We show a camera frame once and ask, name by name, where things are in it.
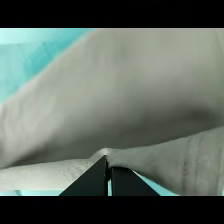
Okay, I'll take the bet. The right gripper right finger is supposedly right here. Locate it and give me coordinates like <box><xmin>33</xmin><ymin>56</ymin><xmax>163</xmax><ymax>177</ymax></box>
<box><xmin>110</xmin><ymin>166</ymin><xmax>160</xmax><ymax>197</ymax></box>

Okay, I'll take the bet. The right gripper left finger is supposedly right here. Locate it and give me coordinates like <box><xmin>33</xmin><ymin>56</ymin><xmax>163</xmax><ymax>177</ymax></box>
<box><xmin>58</xmin><ymin>155</ymin><xmax>109</xmax><ymax>197</ymax></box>

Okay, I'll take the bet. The grey shirt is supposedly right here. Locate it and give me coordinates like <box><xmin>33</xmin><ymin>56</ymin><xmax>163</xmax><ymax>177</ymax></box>
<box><xmin>0</xmin><ymin>27</ymin><xmax>224</xmax><ymax>197</ymax></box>

